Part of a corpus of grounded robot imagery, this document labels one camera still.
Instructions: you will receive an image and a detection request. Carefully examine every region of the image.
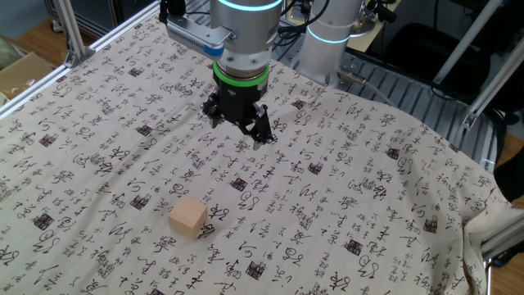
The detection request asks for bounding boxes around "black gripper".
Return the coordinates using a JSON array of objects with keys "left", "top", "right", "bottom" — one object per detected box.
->
[{"left": 201, "top": 75, "right": 278, "bottom": 152}]

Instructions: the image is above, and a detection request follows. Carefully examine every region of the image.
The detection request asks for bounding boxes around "small wooden block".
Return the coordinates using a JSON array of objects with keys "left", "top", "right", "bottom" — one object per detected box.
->
[{"left": 167, "top": 194, "right": 209, "bottom": 240}]

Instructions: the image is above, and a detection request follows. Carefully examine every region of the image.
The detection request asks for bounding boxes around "beige calligraphy print tablecloth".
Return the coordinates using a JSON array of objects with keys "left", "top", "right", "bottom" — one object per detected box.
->
[{"left": 0, "top": 10, "right": 524, "bottom": 295}]

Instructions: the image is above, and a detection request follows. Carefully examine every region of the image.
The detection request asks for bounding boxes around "dark metal cabinet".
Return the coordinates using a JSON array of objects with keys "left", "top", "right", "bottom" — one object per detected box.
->
[{"left": 43, "top": 0, "right": 163, "bottom": 40}]

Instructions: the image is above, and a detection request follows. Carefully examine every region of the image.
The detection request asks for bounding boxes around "black office chair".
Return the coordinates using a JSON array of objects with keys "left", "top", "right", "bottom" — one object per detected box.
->
[{"left": 382, "top": 22, "right": 492, "bottom": 103}]

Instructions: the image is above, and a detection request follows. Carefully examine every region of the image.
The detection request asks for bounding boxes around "brown cardboard box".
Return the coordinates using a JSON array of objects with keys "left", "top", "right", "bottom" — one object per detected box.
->
[{"left": 0, "top": 51, "right": 54, "bottom": 102}]

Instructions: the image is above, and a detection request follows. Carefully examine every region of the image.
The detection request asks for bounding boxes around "pale green bag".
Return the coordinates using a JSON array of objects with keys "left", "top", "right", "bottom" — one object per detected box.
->
[{"left": 0, "top": 36, "right": 25, "bottom": 70}]

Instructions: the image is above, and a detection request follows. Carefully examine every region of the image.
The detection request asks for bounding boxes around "grey diagonal pole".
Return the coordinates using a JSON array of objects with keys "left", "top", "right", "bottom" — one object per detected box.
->
[{"left": 432, "top": 0, "right": 504, "bottom": 86}]

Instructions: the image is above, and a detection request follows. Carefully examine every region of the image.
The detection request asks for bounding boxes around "green flange ring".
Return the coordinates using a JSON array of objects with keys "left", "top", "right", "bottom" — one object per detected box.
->
[{"left": 211, "top": 60, "right": 271, "bottom": 89}]

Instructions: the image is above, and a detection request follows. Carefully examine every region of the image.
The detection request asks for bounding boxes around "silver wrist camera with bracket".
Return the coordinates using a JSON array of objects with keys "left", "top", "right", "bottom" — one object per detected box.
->
[{"left": 165, "top": 15, "right": 237, "bottom": 58}]

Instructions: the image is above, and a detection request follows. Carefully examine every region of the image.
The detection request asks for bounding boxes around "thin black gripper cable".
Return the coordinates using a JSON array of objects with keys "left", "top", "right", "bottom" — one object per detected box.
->
[{"left": 270, "top": 0, "right": 331, "bottom": 53}]

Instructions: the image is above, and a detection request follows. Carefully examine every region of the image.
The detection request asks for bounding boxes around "grey cable with metal connector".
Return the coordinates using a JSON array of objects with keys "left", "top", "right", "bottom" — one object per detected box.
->
[{"left": 337, "top": 68, "right": 397, "bottom": 108}]

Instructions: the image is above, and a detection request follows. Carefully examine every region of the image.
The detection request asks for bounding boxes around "black cylindrical handle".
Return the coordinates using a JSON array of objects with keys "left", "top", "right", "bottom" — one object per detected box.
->
[{"left": 365, "top": 0, "right": 398, "bottom": 25}]

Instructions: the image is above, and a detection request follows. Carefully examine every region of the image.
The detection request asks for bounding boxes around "aluminium frame post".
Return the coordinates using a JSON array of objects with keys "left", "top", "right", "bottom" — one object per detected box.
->
[
  {"left": 461, "top": 39, "right": 524, "bottom": 131},
  {"left": 52, "top": 0, "right": 96, "bottom": 69}
]

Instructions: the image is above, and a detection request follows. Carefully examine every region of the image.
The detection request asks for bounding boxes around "aluminium table edge rail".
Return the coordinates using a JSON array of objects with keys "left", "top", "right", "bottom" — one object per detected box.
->
[
  {"left": 0, "top": 0, "right": 161, "bottom": 120},
  {"left": 479, "top": 216, "right": 524, "bottom": 295}
]

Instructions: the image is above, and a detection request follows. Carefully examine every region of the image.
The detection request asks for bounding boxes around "black floor cable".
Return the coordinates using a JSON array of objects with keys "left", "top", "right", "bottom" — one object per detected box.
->
[{"left": 486, "top": 107, "right": 509, "bottom": 151}]

